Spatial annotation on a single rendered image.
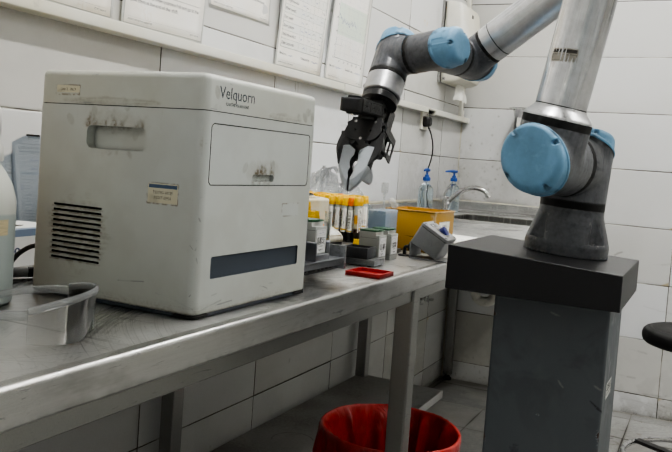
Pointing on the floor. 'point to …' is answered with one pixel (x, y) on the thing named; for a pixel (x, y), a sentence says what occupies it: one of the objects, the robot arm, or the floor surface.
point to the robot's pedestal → (550, 377)
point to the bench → (235, 351)
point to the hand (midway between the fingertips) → (348, 182)
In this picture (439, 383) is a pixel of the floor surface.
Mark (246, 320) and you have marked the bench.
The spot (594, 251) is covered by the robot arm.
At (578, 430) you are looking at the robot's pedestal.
